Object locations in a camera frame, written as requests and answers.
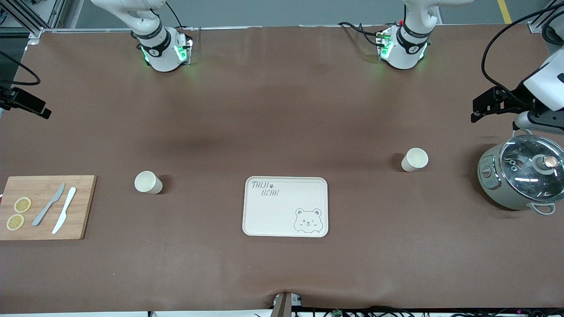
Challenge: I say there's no black base cable bundle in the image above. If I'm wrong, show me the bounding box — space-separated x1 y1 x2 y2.
338 21 385 47

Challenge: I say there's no pale green electric pot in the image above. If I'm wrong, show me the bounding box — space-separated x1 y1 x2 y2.
477 128 564 215

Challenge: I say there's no aluminium frame profile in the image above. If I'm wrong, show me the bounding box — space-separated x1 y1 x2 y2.
0 0 67 40
528 0 564 34

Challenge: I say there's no white plastic cup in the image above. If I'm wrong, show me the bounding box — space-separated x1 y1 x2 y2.
134 171 163 195
401 147 429 172

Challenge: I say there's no wooden cutting board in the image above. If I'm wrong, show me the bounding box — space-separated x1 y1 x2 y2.
0 175 97 240

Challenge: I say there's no grey plastic knife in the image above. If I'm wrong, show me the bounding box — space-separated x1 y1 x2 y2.
32 183 66 227

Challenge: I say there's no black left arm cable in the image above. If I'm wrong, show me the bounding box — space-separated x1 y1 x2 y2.
482 4 564 105

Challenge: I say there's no brown table cover sheet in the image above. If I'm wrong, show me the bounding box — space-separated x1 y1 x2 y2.
0 24 564 314

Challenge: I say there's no thin black base cable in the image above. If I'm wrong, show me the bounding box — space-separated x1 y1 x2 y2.
165 0 184 29

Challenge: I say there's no cream bear print tray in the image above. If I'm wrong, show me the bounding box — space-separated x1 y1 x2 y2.
242 177 329 238

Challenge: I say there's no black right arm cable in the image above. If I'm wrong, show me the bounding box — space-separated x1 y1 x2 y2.
0 51 41 86

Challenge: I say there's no glass pot lid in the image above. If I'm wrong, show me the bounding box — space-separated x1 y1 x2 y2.
499 135 564 204

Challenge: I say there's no white plastic knife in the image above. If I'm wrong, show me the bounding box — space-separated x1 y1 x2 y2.
52 187 77 235

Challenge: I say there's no metal table edge bracket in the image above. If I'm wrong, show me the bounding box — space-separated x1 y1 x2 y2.
272 291 303 317

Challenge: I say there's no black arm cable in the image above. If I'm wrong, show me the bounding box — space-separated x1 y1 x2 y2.
482 4 564 105
0 51 41 86

